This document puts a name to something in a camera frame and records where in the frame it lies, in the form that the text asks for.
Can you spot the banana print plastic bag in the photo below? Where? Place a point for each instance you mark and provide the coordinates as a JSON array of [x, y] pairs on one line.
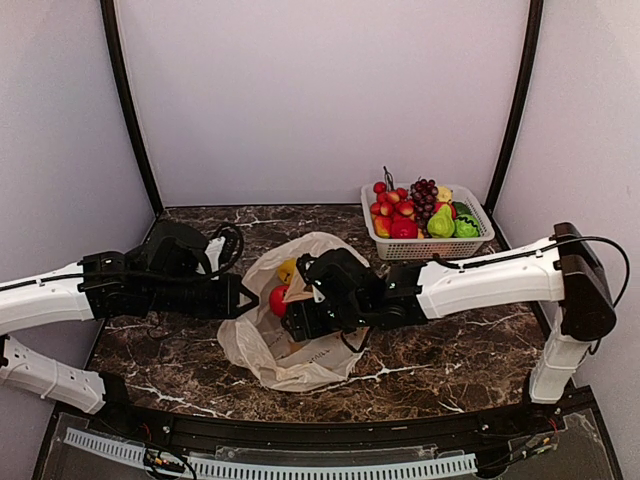
[[256, 340]]

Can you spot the black frame post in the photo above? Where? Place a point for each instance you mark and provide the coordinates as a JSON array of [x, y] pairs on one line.
[[521, 88], [128, 109]]

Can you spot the white slotted cable duct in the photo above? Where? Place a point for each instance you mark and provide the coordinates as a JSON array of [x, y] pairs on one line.
[[245, 463]]

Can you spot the left black frame post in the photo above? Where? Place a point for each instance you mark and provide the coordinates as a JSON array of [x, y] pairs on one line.
[[128, 109]]

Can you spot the black front rail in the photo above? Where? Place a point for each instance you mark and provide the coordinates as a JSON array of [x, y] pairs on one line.
[[480, 431]]

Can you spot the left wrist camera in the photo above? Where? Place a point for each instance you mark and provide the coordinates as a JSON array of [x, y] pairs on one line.
[[223, 250]]

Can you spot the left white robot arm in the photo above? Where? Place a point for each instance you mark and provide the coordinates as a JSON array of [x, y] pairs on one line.
[[176, 269]]

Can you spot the red cherry bunch toy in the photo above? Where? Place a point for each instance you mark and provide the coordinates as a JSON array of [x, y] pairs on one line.
[[392, 200]]

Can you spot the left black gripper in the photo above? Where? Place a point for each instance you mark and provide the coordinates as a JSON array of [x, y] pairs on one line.
[[227, 309]]

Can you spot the red yellow toy mango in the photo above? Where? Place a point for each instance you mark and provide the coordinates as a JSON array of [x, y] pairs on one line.
[[382, 226]]

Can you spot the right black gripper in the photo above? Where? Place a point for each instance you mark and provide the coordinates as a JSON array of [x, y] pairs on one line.
[[302, 313]]

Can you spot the green toy pear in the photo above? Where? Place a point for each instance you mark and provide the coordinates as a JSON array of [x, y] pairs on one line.
[[441, 225]]

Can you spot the green watermelon toy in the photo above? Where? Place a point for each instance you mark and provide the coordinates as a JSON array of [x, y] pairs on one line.
[[466, 224]]

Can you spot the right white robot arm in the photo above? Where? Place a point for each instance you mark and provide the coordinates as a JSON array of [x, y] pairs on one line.
[[562, 268]]

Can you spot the white plastic basket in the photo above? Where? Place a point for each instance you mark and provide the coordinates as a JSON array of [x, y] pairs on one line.
[[417, 249]]

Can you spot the purple toy grapes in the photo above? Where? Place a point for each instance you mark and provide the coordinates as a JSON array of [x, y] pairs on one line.
[[423, 194]]

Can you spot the yellow toy fruit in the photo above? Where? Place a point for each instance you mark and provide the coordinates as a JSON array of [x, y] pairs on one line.
[[444, 195]]

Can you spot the right black frame post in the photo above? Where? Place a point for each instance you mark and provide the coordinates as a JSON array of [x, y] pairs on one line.
[[521, 88]]

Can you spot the red toy apple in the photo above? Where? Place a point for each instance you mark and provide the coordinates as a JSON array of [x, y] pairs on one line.
[[404, 229], [277, 303]]

